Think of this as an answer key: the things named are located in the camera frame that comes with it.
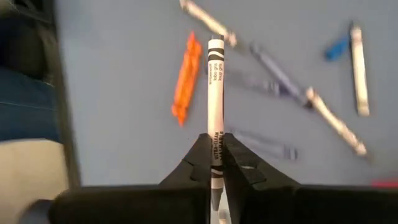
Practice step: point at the grey-blue crayon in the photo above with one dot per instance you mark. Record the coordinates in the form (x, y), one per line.
(276, 71)

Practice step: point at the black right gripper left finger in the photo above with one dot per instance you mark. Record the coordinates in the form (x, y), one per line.
(174, 205)

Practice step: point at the white-wrapped grey crayon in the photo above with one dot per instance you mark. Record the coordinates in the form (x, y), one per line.
(359, 71)
(335, 123)
(215, 93)
(208, 20)

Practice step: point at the person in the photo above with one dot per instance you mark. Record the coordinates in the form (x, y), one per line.
(25, 105)

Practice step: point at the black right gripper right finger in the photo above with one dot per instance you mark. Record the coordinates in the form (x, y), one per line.
(280, 205)

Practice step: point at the blue-grey crayon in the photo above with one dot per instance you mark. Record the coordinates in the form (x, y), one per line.
(267, 146)

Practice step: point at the small blue crayon piece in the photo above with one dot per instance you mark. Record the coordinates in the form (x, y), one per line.
(337, 49)

